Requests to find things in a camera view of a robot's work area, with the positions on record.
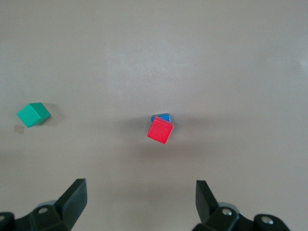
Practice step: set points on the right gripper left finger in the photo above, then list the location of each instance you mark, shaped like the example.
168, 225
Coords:
60, 214

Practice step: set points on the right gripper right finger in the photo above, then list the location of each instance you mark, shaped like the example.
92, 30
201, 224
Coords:
216, 216

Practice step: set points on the red cube block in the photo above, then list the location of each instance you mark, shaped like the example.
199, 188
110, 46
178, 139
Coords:
160, 131

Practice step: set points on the green cube block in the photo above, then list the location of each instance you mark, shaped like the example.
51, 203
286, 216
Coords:
32, 115

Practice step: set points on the blue cube block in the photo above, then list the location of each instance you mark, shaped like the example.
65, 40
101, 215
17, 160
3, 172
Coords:
164, 117

